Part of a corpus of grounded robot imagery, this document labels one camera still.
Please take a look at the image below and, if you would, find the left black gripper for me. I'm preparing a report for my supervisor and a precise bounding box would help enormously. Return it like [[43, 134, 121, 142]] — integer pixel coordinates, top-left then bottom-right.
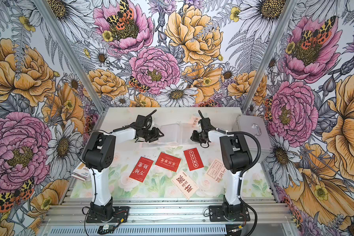
[[140, 127, 164, 143]]

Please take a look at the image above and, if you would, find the pink photo album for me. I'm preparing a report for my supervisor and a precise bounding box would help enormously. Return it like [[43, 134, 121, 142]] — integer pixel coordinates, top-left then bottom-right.
[[141, 123, 198, 148]]

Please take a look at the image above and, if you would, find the cream card with red characters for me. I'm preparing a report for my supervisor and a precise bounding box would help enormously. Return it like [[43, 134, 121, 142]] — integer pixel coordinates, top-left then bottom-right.
[[172, 171, 199, 199]]

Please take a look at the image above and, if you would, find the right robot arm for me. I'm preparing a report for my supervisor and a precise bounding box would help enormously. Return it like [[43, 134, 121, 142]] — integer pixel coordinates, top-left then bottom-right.
[[191, 118, 252, 221]]

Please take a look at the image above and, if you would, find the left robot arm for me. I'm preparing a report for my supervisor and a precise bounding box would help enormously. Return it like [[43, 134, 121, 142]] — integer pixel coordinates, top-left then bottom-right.
[[82, 110, 164, 223]]

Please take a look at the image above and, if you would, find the small pink card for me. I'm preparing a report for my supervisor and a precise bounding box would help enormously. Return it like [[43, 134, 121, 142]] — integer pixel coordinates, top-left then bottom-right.
[[189, 115, 201, 128]]

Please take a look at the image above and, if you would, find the red card with round emblem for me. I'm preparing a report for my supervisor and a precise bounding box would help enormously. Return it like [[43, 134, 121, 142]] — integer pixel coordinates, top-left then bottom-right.
[[183, 148, 204, 171]]

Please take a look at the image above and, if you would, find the red landscape greeting card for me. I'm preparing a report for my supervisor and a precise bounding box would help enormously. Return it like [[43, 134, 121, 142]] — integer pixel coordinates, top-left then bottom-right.
[[155, 152, 181, 172]]

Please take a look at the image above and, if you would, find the cream card with framed text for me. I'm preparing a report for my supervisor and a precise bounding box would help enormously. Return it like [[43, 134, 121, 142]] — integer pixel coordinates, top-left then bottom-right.
[[206, 159, 226, 183]]

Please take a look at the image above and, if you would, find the red card with white characters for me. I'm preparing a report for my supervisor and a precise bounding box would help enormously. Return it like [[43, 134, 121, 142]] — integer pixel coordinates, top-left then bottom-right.
[[129, 157, 153, 183]]

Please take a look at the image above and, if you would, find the silver metal case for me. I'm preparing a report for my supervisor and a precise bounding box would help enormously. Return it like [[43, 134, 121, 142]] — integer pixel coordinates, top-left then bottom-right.
[[232, 115, 272, 162]]

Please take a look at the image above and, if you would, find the red and white box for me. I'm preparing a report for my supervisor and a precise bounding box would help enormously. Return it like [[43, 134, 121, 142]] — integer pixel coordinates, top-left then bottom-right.
[[71, 162, 91, 182]]

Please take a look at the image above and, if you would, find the small green circuit board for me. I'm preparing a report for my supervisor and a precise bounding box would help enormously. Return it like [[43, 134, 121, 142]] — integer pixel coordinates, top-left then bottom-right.
[[97, 225, 117, 235]]

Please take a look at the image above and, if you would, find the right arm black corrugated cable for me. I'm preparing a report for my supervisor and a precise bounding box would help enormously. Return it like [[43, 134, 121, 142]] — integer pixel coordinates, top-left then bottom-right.
[[197, 110, 262, 236]]

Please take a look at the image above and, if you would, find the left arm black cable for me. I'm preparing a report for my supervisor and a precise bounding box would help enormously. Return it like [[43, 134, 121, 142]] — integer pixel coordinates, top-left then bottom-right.
[[76, 109, 157, 207]]

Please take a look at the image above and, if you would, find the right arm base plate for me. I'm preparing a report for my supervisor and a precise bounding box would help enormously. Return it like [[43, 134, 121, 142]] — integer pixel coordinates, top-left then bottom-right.
[[208, 204, 250, 222]]

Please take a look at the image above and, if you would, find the aluminium rail frame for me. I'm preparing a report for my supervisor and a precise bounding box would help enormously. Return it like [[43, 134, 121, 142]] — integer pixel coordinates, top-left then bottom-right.
[[38, 188, 299, 236]]

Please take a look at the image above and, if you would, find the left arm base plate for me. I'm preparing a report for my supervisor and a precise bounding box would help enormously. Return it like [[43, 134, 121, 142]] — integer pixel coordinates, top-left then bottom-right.
[[85, 205, 129, 223]]

